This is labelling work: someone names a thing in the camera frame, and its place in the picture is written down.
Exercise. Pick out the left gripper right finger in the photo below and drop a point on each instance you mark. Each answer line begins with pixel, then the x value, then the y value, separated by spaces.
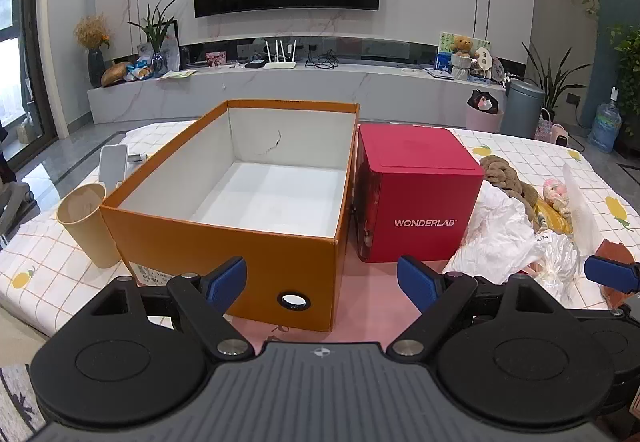
pixel 440 299

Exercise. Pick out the yellow snack packet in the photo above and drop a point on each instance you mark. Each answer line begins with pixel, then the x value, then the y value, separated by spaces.
pixel 549 219

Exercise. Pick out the pink table mat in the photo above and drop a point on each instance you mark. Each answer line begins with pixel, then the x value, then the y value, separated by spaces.
pixel 371 307

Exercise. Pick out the brown knitted plush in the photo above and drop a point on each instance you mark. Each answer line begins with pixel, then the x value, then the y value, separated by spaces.
pixel 499 173

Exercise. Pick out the pink small bag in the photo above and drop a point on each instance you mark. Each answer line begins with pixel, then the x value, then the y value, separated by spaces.
pixel 548 131

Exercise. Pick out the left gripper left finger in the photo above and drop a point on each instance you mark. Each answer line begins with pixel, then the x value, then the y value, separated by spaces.
pixel 202 301

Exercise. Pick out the green floor plant right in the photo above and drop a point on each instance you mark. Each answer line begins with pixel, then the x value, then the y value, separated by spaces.
pixel 554 81

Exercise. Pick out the checkered lemon table cloth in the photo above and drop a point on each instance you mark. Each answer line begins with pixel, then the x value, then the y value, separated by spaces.
pixel 46 277

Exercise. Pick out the red Wonderlab box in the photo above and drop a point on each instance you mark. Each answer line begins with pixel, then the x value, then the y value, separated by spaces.
pixel 416 188

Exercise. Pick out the green potted plant left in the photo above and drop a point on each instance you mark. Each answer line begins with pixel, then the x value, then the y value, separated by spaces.
pixel 155 26

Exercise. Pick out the orange cardboard box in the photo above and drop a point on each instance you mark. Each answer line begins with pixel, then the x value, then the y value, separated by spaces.
pixel 268 181

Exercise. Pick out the dried yellow flower vase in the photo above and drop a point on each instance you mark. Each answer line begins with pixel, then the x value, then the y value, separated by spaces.
pixel 91 32

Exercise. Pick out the grey trash can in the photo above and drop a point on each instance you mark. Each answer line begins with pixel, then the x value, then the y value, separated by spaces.
pixel 523 108

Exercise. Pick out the brown bear sponge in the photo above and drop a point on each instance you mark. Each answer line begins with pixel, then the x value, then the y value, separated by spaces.
pixel 620 253

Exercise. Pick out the blue water bottle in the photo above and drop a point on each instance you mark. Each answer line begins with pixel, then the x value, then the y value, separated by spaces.
pixel 606 124

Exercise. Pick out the white wifi router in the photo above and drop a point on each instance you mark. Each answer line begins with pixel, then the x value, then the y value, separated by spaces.
pixel 280 56

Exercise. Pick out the beige paper cup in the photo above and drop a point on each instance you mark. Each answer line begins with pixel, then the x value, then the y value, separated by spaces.
pixel 79 212

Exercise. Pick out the pink waste bin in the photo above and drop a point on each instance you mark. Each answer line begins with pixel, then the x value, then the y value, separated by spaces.
pixel 483 112

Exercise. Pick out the small teddy bear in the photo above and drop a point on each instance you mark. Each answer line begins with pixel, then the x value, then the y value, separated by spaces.
pixel 461 58

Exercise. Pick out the white plastic bag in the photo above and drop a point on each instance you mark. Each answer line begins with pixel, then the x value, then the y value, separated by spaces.
pixel 500 241

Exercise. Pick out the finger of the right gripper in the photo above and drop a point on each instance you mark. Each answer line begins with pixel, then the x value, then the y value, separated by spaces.
pixel 623 277

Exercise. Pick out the pink plush toy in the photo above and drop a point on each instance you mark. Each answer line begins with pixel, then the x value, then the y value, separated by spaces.
pixel 556 196

